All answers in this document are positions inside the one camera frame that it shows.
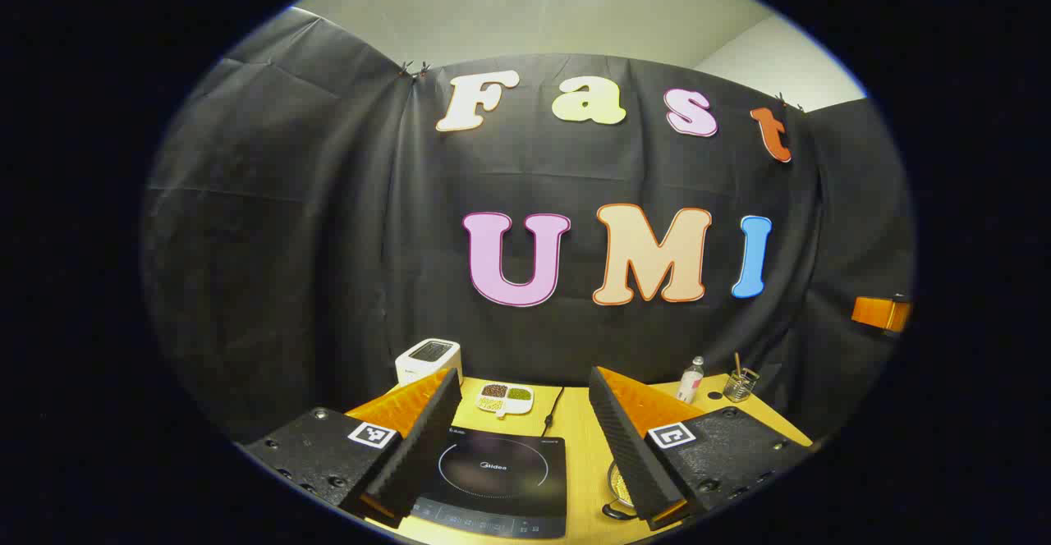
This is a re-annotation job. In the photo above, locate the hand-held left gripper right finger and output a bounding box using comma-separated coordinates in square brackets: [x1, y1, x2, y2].
[588, 366, 814, 532]

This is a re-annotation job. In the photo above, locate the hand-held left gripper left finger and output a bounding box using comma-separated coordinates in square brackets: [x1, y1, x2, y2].
[238, 367, 463, 529]

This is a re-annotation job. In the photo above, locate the steel pot with black handles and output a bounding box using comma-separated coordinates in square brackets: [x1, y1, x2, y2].
[602, 459, 639, 521]

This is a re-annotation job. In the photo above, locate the black induction cooktop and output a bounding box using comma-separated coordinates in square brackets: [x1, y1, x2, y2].
[408, 426, 568, 539]

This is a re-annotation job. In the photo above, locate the white divided bean dish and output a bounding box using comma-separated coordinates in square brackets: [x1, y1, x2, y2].
[476, 382, 535, 419]

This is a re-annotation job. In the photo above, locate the white toaster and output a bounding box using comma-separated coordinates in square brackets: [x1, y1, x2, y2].
[395, 338, 463, 387]

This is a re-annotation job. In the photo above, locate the small white bottle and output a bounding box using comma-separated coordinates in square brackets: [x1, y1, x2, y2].
[677, 356, 705, 405]

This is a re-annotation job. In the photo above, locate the small glass jar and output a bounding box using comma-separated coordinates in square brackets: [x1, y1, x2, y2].
[723, 367, 760, 403]

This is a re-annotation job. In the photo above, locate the black power cable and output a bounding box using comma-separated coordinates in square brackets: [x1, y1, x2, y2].
[542, 387, 566, 437]

